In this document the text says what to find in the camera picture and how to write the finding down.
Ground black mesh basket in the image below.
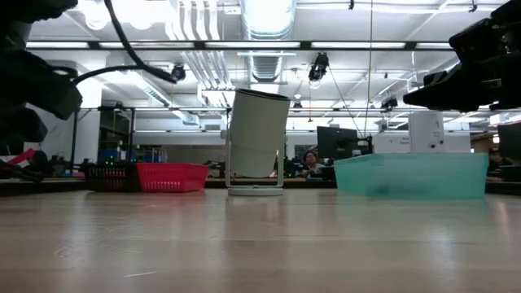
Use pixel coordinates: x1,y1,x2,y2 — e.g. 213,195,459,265
83,161,140,194

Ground white cylindrical desk lamp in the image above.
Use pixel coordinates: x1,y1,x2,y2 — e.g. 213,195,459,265
225,88,292,197

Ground black round ceiling fixture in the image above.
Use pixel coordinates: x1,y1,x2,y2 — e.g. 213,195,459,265
170,63,187,82

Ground person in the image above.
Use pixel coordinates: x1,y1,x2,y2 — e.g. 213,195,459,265
24,150,55,177
486,147,509,182
300,150,327,181

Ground black overhead camera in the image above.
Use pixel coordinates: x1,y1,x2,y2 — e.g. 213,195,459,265
308,51,330,82

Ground translucent green plastic bin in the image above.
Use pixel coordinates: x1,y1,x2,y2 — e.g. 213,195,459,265
333,152,490,200

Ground white pillar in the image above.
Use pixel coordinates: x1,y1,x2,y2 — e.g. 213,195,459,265
408,110,445,155

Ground red mesh basket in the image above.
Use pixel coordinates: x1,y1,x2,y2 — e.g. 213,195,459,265
136,162,211,194

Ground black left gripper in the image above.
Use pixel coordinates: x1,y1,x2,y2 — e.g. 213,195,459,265
0,48,84,144

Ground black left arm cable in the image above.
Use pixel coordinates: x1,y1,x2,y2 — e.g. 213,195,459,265
72,0,181,85

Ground red bar piece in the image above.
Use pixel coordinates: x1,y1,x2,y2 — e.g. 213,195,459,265
0,147,37,166

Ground black computer monitor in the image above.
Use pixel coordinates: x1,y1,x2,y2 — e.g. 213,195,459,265
497,121,521,160
316,125,360,162

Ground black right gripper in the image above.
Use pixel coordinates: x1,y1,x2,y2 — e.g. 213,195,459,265
401,0,521,114

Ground black aluminium table frame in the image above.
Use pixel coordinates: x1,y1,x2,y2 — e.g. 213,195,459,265
0,39,521,196

